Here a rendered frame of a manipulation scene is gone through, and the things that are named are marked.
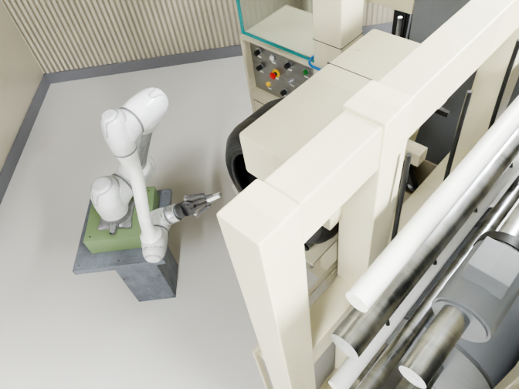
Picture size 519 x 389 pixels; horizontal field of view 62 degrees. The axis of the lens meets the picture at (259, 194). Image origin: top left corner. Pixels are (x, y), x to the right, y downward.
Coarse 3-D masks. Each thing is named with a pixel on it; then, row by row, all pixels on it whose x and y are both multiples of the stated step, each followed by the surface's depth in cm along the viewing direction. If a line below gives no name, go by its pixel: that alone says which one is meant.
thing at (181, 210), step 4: (176, 204) 210; (180, 204) 207; (184, 204) 206; (188, 204) 206; (176, 208) 207; (180, 208) 206; (184, 208) 208; (188, 208) 208; (176, 212) 207; (180, 212) 206; (184, 212) 207; (188, 212) 209; (192, 212) 208; (180, 216) 207; (184, 216) 208
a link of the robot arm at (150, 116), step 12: (132, 96) 177; (144, 96) 176; (156, 96) 178; (132, 108) 172; (144, 108) 174; (156, 108) 178; (144, 120) 174; (156, 120) 181; (144, 132) 184; (144, 144) 199; (144, 156) 210; (120, 168) 223; (144, 168) 224
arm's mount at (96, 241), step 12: (156, 192) 250; (156, 204) 247; (96, 216) 237; (96, 228) 232; (120, 228) 231; (132, 228) 231; (84, 240) 228; (96, 240) 227; (108, 240) 227; (120, 240) 228; (132, 240) 229; (96, 252) 235
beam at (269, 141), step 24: (360, 48) 131; (384, 48) 129; (408, 48) 128; (336, 72) 125; (360, 72) 123; (384, 72) 122; (288, 96) 120; (312, 96) 119; (336, 96) 117; (264, 120) 115; (288, 120) 114; (312, 120) 112; (264, 144) 109; (288, 144) 108; (264, 168) 115
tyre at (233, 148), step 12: (264, 108) 171; (252, 120) 165; (240, 132) 166; (228, 144) 176; (240, 144) 166; (228, 156) 180; (240, 156) 196; (228, 168) 189; (240, 168) 199; (240, 180) 191; (252, 180) 204; (324, 228) 164; (336, 228) 166; (312, 240) 174; (324, 240) 174
